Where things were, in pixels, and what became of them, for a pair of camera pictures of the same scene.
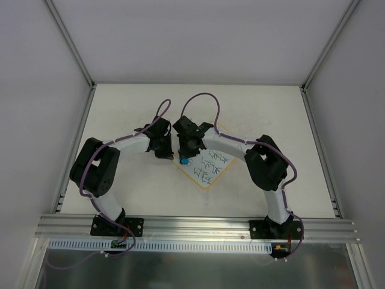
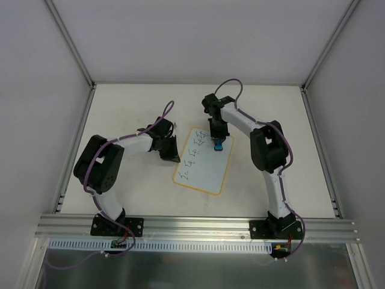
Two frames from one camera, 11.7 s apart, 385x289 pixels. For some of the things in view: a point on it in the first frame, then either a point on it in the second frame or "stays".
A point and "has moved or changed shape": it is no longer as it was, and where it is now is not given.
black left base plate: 101,226 stays
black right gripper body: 189,147 -> 218,133
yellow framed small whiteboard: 207,168 has moved or changed shape
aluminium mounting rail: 63,226 stays
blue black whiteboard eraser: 184,161 has moved or changed shape
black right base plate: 268,230 stays
